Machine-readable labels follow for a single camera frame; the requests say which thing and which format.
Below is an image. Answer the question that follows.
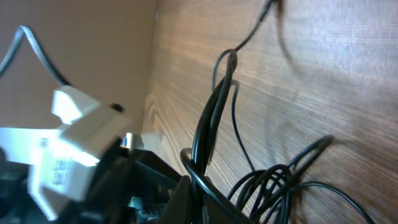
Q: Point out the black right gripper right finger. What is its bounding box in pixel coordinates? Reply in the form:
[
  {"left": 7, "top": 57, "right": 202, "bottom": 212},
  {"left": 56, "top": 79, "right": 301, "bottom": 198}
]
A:
[{"left": 201, "top": 177, "right": 252, "bottom": 224}]

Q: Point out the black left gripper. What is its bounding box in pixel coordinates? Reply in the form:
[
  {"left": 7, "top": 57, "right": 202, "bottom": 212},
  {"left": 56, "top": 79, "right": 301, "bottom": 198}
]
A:
[{"left": 56, "top": 139, "right": 182, "bottom": 223}]

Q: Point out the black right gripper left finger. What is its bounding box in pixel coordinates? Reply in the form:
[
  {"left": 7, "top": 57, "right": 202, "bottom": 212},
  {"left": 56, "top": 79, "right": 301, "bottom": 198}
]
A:
[{"left": 156, "top": 175, "right": 193, "bottom": 224}]

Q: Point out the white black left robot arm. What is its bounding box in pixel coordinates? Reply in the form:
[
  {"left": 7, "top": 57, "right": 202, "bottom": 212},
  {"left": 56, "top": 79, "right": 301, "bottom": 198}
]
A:
[{"left": 1, "top": 128, "right": 190, "bottom": 223}]

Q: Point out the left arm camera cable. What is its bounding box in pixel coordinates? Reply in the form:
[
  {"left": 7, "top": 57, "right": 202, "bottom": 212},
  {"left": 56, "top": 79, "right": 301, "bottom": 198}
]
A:
[{"left": 0, "top": 25, "right": 72, "bottom": 87}]

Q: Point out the black USB-C cable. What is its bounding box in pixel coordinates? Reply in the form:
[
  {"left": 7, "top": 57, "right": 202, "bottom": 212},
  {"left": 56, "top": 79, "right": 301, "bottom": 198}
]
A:
[{"left": 211, "top": 0, "right": 376, "bottom": 224}]

